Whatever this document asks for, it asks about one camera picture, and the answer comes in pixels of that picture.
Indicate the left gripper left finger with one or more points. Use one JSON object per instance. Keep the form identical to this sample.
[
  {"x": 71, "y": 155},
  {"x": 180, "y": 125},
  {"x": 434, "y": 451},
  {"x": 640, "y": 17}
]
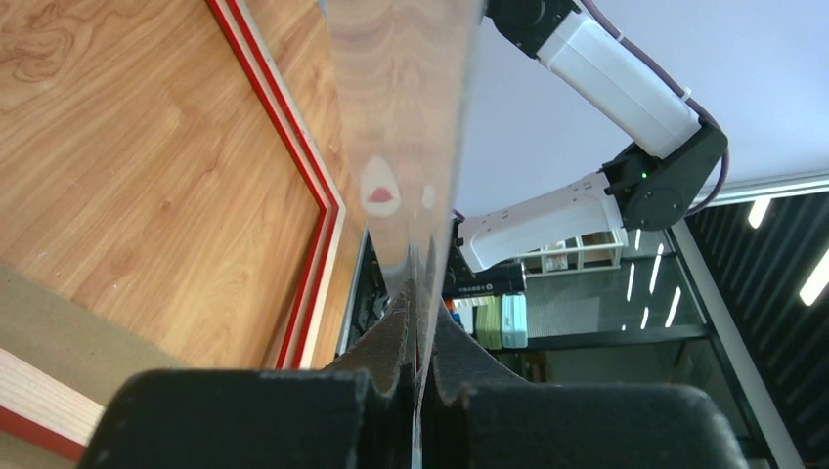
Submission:
[{"x": 357, "y": 412}]

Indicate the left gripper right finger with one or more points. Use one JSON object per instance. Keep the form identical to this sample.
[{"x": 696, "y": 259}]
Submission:
[{"x": 477, "y": 413}]

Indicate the pink wooden picture frame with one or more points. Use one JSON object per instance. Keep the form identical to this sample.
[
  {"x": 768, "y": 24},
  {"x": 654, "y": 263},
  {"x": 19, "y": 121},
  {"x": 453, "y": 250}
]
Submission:
[{"x": 143, "y": 180}]

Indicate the clear acrylic sheet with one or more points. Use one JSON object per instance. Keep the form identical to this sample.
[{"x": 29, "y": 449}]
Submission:
[{"x": 401, "y": 71}]

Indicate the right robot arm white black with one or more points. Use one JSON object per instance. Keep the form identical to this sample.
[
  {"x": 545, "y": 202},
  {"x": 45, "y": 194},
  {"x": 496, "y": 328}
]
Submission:
[{"x": 574, "y": 130}]

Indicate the brown backing board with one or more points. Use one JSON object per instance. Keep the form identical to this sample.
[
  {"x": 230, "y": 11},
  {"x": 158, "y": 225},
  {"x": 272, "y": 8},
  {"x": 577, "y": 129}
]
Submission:
[{"x": 87, "y": 353}]

